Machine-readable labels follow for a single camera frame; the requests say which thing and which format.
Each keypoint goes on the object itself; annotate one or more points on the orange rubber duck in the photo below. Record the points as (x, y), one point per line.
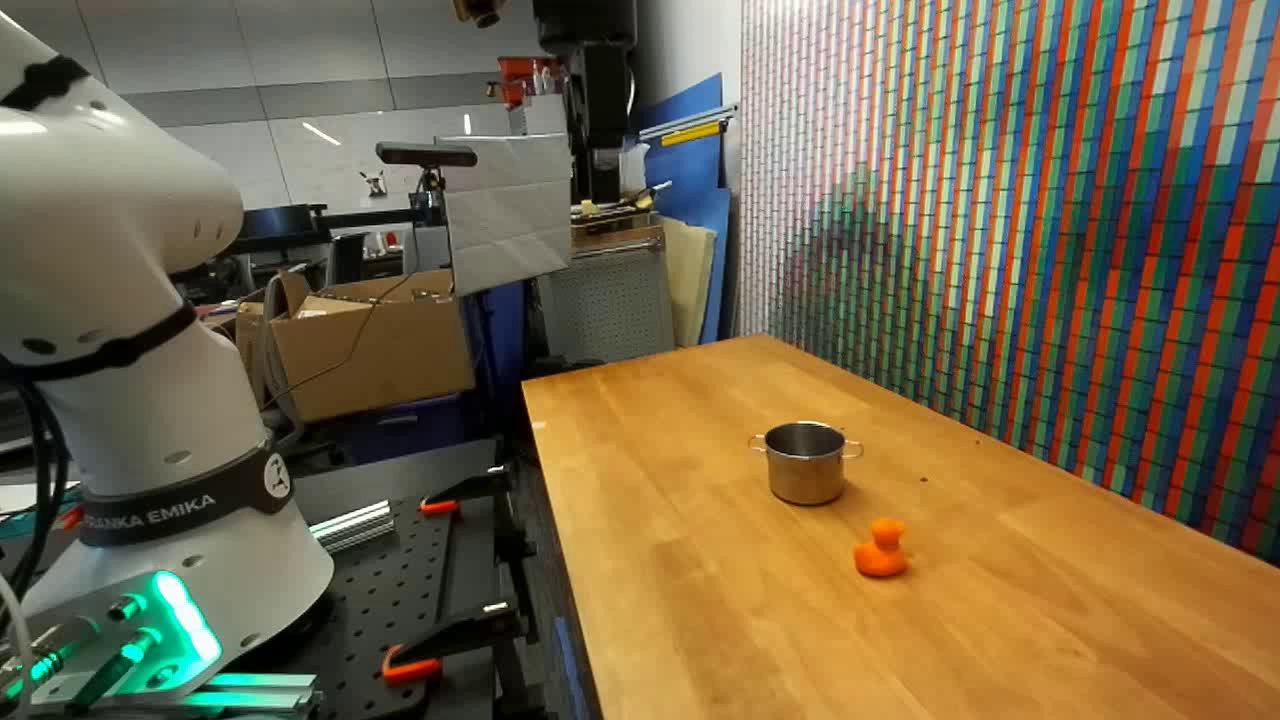
(880, 552)

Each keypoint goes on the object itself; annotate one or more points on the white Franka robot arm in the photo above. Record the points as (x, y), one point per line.
(122, 215)

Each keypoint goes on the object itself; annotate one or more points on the small steel pot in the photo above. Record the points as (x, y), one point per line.
(807, 470)

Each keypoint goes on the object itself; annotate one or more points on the cluttered background workbench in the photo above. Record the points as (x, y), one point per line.
(619, 227)

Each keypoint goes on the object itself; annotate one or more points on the white flat board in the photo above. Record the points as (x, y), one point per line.
(505, 215)

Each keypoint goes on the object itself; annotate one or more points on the blue foam board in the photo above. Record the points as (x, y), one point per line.
(694, 164)

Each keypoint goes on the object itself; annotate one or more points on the brown cardboard box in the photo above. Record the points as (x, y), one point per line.
(381, 349)

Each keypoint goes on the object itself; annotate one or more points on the red object on shelf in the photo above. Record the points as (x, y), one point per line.
(525, 79)

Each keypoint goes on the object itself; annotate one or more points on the short aluminium extrusion bar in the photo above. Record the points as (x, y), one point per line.
(355, 525)

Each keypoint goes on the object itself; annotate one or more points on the black perforated breadboard plate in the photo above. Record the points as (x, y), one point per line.
(384, 587)

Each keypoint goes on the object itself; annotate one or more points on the black stereo camera bar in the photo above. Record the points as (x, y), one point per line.
(427, 155)

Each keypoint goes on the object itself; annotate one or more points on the green-lit aluminium base rail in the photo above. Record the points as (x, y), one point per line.
(247, 688)

